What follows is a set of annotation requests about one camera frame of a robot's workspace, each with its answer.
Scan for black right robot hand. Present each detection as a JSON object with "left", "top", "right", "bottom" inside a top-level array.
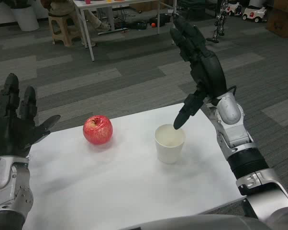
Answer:
[{"left": 169, "top": 13, "right": 228, "bottom": 130}]

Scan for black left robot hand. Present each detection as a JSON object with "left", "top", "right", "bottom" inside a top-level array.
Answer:
[{"left": 0, "top": 73, "right": 61, "bottom": 159}]

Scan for white paper cup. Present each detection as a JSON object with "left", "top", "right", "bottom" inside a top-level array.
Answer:
[{"left": 155, "top": 124, "right": 187, "bottom": 165}]

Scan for standing humanoid robot legs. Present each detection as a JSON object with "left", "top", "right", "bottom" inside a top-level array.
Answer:
[{"left": 206, "top": 0, "right": 230, "bottom": 44}]

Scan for white toy car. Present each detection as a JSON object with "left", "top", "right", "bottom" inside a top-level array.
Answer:
[
  {"left": 241, "top": 6, "right": 268, "bottom": 24},
  {"left": 226, "top": 1, "right": 243, "bottom": 17}
]

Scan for black bag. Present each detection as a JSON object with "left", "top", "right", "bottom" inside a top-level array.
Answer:
[{"left": 147, "top": 13, "right": 176, "bottom": 28}]

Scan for red apple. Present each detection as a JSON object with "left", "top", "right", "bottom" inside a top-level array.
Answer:
[{"left": 83, "top": 115, "right": 113, "bottom": 146}]

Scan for black gear pile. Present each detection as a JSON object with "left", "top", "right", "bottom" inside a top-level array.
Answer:
[{"left": 124, "top": 21, "right": 148, "bottom": 31}]

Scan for white metal-legged table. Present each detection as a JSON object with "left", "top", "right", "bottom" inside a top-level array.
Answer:
[{"left": 72, "top": 0, "right": 178, "bottom": 62}]

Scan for white planter pot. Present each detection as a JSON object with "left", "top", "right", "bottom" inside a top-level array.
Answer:
[{"left": 10, "top": 5, "right": 41, "bottom": 32}]

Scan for beige plastic stool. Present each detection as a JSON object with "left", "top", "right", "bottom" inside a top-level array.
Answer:
[{"left": 47, "top": 12, "right": 84, "bottom": 47}]

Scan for seated person in beige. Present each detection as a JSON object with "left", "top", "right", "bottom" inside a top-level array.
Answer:
[{"left": 42, "top": 0, "right": 111, "bottom": 47}]

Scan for silver robot chest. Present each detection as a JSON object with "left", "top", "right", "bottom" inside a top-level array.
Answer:
[{"left": 124, "top": 213, "right": 288, "bottom": 230}]

